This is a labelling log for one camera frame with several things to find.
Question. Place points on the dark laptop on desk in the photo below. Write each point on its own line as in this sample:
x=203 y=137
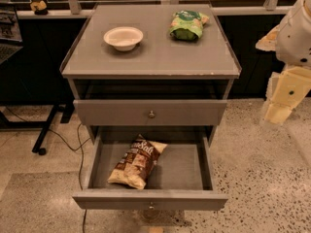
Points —
x=10 y=38

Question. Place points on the grey drawer cabinet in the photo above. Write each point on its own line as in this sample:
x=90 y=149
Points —
x=158 y=68

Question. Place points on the brass drawer knob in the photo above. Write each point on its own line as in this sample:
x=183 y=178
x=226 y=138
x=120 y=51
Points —
x=151 y=114
x=151 y=206

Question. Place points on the white paper bowl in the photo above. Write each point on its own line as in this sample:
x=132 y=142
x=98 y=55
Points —
x=123 y=38

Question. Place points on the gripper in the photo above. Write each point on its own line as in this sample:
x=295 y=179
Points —
x=295 y=39

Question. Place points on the brown chip bag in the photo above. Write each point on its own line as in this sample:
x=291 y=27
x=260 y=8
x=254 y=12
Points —
x=137 y=163

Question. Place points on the small yellow black object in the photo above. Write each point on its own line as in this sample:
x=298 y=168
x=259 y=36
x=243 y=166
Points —
x=39 y=7

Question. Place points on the green chip bag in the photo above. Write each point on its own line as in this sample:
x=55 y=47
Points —
x=187 y=25

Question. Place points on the open grey middle drawer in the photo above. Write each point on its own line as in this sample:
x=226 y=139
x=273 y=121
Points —
x=181 y=180

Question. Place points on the closed grey top drawer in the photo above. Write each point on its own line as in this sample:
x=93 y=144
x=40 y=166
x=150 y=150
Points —
x=135 y=112

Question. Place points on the black desk leg frame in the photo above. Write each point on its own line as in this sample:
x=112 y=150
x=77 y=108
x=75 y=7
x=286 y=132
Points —
x=43 y=125

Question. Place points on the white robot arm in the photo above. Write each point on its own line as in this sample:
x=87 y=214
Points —
x=291 y=41

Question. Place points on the brass top drawer knob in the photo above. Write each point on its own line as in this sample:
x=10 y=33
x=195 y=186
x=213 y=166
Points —
x=151 y=114

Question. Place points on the brass middle drawer knob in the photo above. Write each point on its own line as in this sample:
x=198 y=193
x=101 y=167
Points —
x=151 y=206

